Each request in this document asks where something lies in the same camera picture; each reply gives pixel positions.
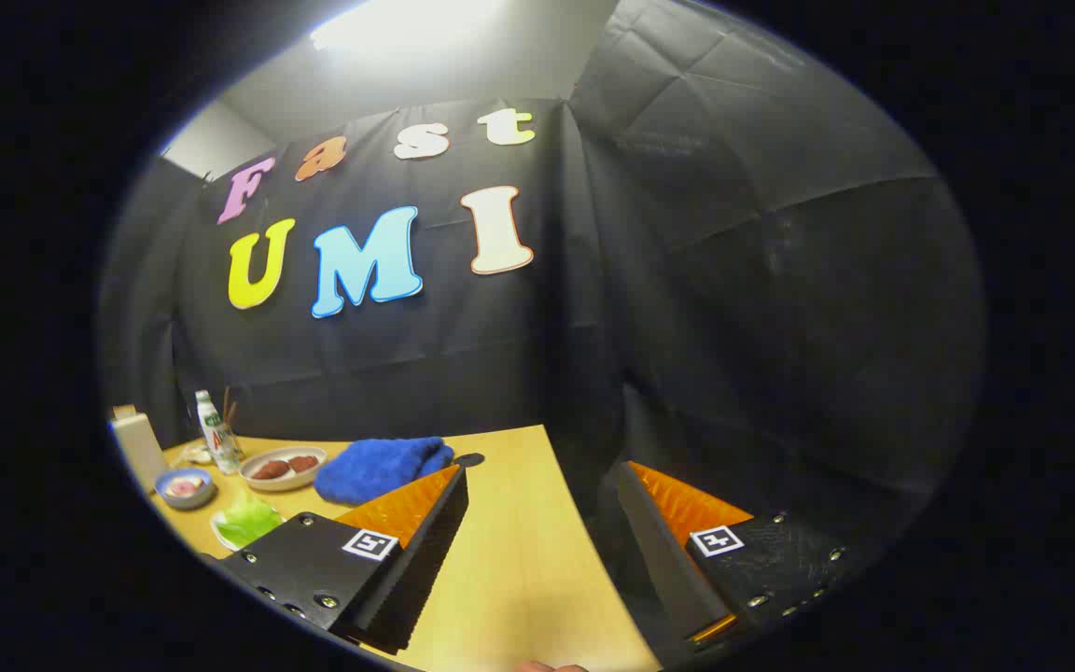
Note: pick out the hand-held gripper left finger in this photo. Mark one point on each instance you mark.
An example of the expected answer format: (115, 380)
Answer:
(416, 579)

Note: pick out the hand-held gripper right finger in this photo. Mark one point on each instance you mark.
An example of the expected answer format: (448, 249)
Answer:
(663, 551)

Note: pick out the green lettuce leaf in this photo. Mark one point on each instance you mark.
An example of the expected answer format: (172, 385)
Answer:
(248, 521)

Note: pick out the blue folded towel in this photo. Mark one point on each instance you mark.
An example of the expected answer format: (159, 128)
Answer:
(379, 469)

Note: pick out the small black round object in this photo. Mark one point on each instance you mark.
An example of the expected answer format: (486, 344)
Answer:
(469, 459)

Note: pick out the cream round meat plate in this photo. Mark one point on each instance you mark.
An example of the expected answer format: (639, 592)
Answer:
(287, 481)

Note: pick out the brown meat piece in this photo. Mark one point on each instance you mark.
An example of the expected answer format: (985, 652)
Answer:
(270, 469)
(302, 462)

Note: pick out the white square plate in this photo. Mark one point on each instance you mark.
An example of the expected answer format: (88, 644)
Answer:
(220, 534)

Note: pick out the white green drink bottle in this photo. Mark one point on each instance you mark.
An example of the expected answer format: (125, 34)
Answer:
(217, 439)

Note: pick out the brown wooden stick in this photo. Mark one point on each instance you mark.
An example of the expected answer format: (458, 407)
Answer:
(232, 411)

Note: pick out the white bread slice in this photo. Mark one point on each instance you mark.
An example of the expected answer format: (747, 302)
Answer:
(185, 485)

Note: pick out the blue round plate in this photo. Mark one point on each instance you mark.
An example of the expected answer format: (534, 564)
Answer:
(169, 495)

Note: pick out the black backdrop cloth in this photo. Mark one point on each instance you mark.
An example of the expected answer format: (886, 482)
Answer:
(733, 280)

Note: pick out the cream white toaster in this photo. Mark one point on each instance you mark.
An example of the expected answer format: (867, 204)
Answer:
(141, 453)

